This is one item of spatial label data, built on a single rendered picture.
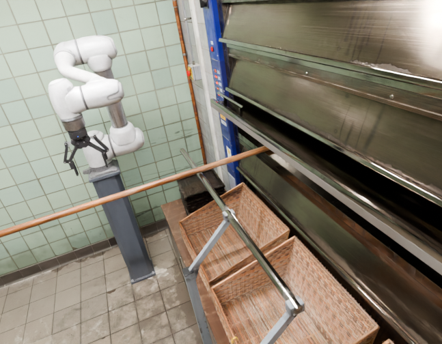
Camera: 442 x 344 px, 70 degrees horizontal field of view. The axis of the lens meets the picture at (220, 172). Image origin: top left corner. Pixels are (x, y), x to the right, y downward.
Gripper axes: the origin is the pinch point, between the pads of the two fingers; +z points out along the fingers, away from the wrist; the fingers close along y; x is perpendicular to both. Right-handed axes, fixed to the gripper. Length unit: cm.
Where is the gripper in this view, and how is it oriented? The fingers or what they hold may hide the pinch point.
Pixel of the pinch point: (91, 168)
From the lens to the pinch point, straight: 161.4
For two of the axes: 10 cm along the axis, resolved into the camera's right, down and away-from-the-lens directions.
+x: 3.6, 4.1, -8.4
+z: 1.5, 8.6, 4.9
